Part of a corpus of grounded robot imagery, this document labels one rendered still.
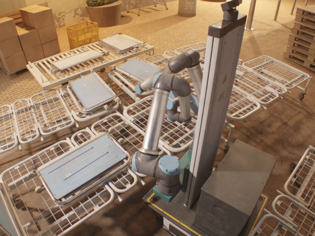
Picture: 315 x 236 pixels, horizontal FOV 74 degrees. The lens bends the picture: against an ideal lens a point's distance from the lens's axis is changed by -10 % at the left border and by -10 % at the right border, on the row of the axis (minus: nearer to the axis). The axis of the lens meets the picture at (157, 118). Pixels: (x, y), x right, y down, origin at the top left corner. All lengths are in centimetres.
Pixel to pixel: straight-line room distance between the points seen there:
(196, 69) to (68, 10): 643
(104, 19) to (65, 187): 574
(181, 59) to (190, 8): 636
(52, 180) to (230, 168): 138
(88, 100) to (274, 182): 231
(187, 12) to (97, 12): 291
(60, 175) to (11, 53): 339
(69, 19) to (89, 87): 513
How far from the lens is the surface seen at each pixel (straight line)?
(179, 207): 202
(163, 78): 163
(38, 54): 524
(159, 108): 161
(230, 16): 116
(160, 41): 587
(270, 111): 384
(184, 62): 177
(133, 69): 334
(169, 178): 161
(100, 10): 698
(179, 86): 162
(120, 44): 396
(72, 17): 800
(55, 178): 204
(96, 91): 289
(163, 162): 159
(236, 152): 177
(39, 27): 513
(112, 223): 234
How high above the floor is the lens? 208
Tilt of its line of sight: 39 degrees down
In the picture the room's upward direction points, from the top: straight up
